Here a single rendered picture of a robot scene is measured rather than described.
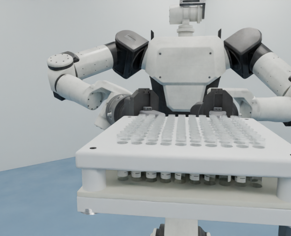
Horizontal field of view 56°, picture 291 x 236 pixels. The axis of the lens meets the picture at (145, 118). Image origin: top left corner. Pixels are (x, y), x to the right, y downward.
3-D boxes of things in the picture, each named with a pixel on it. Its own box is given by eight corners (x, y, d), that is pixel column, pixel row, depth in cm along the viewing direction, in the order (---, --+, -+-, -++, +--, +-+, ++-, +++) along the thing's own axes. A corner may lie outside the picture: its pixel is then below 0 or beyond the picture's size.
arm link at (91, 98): (129, 89, 69) (92, 74, 76) (112, 121, 68) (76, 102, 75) (140, 99, 75) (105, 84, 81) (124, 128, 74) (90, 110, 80)
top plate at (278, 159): (316, 180, 26) (319, 160, 26) (74, 169, 30) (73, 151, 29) (253, 128, 50) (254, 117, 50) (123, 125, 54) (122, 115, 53)
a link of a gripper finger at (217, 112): (207, 119, 48) (209, 114, 54) (226, 120, 47) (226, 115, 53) (207, 110, 48) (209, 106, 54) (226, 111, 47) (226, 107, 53)
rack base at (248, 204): (311, 228, 27) (313, 205, 27) (76, 211, 31) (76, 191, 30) (251, 154, 51) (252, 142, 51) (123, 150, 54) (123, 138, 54)
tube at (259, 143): (261, 203, 31) (267, 140, 30) (250, 202, 31) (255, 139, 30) (258, 198, 33) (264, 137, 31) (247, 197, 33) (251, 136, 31)
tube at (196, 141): (200, 200, 32) (202, 138, 31) (188, 199, 32) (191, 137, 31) (199, 195, 34) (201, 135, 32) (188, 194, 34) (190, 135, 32)
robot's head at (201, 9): (179, 18, 101) (179, -3, 95) (203, 18, 100) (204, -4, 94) (179, 26, 96) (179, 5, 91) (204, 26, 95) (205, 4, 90)
